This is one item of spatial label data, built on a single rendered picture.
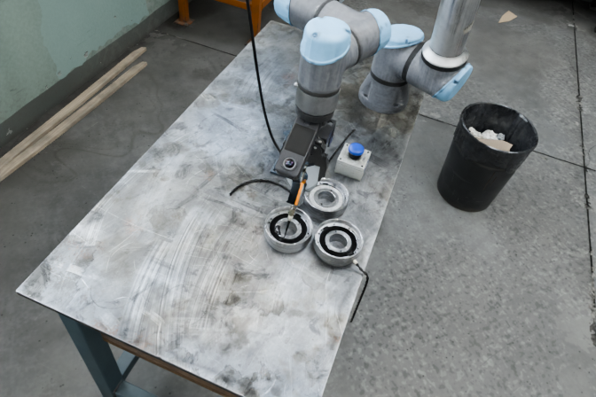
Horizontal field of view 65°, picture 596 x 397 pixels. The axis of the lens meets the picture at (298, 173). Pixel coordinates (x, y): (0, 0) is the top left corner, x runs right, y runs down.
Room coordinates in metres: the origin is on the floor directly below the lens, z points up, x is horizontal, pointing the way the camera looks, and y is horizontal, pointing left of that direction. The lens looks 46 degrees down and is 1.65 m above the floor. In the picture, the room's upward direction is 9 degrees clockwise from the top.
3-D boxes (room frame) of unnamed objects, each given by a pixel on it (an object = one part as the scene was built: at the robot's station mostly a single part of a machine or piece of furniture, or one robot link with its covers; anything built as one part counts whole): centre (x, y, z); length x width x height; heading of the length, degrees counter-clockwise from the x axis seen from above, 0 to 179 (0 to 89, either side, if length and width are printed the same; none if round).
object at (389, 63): (1.19, -0.23, 0.97); 0.13 x 0.12 x 0.14; 54
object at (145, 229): (0.90, 0.05, 0.79); 1.20 x 0.60 x 0.02; 165
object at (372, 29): (0.77, -0.06, 1.23); 0.11 x 0.11 x 0.08; 54
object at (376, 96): (1.19, -0.22, 0.85); 0.15 x 0.15 x 0.10
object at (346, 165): (0.88, -0.13, 0.82); 0.08 x 0.07 x 0.05; 165
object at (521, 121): (1.65, -0.82, 0.21); 0.34 x 0.34 x 0.43
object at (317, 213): (0.73, -0.07, 0.82); 0.10 x 0.10 x 0.04
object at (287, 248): (0.63, 0.00, 0.82); 0.10 x 0.10 x 0.04
